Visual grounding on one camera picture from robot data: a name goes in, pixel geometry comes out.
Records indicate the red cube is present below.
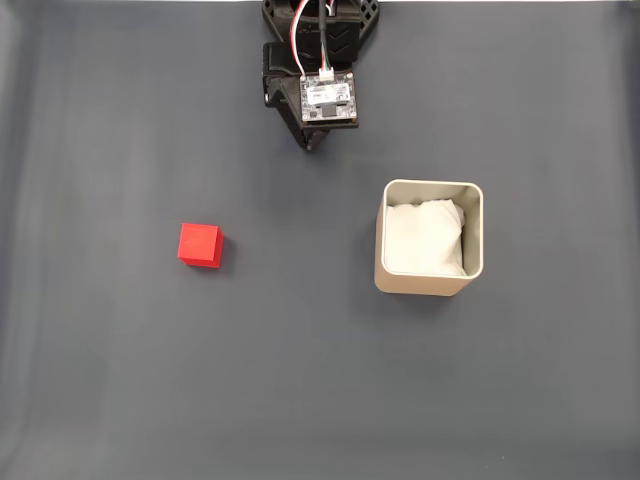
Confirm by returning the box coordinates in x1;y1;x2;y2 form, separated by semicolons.
176;222;224;270

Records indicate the beige square metal box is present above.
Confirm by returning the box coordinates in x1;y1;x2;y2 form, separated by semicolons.
373;178;485;297

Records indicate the white tissue paper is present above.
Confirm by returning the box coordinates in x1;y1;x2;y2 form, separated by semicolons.
383;198;469;277

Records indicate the red white black servo wire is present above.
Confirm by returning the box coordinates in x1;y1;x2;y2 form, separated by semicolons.
288;0;314;80

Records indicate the camera circuit board with mount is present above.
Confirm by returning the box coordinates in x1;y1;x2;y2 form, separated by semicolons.
298;69;361;130

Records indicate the black camera cable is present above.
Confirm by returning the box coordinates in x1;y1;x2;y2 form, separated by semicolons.
315;0;334;71

